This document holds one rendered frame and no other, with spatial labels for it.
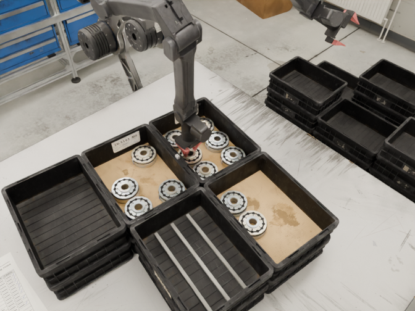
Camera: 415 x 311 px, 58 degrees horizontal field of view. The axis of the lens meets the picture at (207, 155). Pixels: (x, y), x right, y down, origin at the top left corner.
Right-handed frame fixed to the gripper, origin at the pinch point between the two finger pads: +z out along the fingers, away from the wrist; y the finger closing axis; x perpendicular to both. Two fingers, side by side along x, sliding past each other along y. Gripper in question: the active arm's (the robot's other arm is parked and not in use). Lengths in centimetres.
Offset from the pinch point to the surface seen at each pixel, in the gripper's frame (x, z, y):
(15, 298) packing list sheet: 0, 16, -81
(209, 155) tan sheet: -4.1, 4.3, 7.5
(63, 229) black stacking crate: 5, 4, -56
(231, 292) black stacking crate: -52, 4, -27
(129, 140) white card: 20.3, -1.9, -15.4
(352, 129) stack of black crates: -21, 51, 116
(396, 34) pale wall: 34, 83, 294
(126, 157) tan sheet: 18.3, 4.1, -19.2
